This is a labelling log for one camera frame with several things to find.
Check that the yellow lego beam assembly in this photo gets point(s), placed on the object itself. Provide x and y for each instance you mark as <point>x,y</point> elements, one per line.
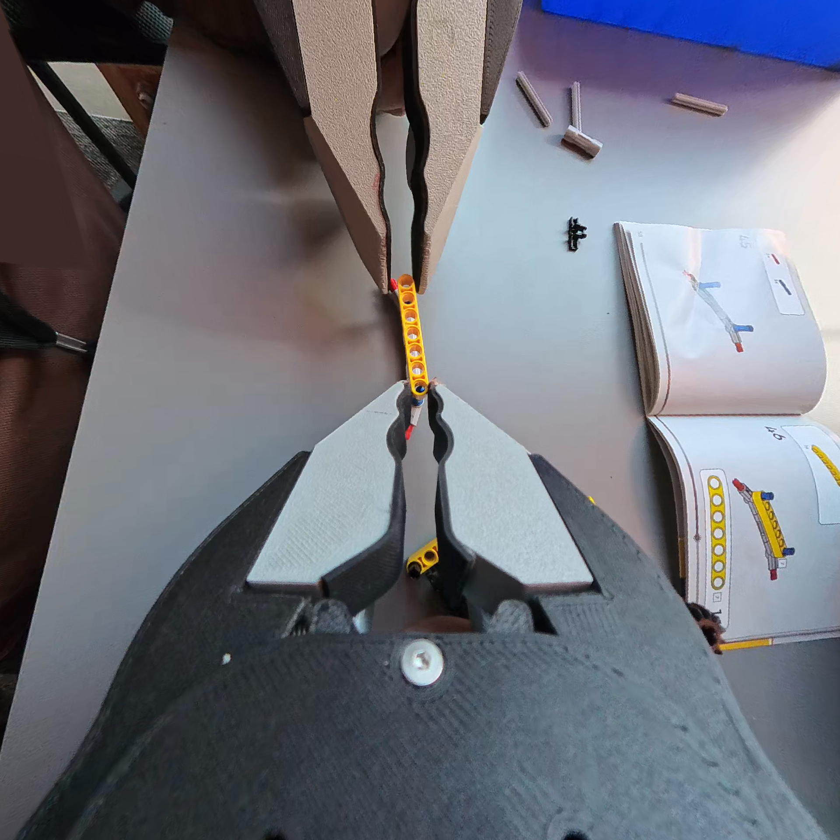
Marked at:
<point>412,334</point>

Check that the lego instruction booklet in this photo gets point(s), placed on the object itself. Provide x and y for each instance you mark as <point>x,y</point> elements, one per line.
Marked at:
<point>728,367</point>

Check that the grey lego axle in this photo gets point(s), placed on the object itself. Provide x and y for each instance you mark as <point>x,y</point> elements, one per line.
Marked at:
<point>576,105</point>
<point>533,98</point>

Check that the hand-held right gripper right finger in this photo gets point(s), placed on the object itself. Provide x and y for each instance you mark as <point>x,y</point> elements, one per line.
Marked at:
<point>512,512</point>

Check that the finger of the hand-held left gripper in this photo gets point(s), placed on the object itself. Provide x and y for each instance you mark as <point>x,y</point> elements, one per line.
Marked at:
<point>338,79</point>
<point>456,79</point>

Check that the black chair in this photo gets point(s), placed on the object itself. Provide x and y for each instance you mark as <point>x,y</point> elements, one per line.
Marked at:
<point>98,33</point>

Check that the small black lego connector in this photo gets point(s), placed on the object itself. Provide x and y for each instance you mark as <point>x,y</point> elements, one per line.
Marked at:
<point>576,234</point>

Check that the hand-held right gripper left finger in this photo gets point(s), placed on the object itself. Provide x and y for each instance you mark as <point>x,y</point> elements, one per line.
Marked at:
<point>328,512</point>

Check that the yellow black lego bulldozer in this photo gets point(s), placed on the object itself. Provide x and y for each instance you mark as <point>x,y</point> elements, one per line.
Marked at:
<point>423,558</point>

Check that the grey lego bar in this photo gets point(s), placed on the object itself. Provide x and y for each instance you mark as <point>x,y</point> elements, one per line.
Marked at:
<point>699,104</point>

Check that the blue box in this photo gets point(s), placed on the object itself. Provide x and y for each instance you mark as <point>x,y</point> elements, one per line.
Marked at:
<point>709,23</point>

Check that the wooden cabinet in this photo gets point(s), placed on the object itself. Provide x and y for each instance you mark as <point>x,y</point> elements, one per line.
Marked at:
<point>134,92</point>

